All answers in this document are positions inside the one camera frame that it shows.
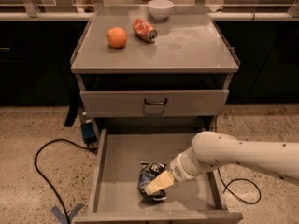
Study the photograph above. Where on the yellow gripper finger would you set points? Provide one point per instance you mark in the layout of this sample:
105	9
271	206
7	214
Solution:
162	181

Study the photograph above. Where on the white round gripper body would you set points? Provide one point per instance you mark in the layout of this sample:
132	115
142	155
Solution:
177	171

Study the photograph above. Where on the blue chip bag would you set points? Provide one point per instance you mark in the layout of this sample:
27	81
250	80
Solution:
150	171

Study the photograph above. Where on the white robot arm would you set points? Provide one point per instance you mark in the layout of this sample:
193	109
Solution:
210	151

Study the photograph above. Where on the grey top drawer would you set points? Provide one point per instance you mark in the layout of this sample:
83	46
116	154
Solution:
181	103

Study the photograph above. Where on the grey drawer cabinet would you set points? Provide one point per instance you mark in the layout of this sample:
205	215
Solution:
189	53

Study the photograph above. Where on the long white counter ledge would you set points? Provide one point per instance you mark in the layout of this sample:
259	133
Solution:
215	16

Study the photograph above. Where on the blue power box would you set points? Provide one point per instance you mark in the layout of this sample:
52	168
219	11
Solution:
88	133

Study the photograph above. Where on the blue tape cross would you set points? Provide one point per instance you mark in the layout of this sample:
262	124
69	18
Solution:
68	217

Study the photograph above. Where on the crushed red soda can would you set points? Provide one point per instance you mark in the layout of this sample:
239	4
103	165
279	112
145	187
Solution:
145	30

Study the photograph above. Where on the orange fruit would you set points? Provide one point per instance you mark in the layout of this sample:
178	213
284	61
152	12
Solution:
117	37

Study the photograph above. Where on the white bowl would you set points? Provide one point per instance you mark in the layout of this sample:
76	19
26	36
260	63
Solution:
160	9

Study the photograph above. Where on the dark base cabinets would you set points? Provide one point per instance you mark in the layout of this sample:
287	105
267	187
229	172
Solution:
35	61

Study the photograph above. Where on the black drawer handle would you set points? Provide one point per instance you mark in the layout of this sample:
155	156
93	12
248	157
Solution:
162	102

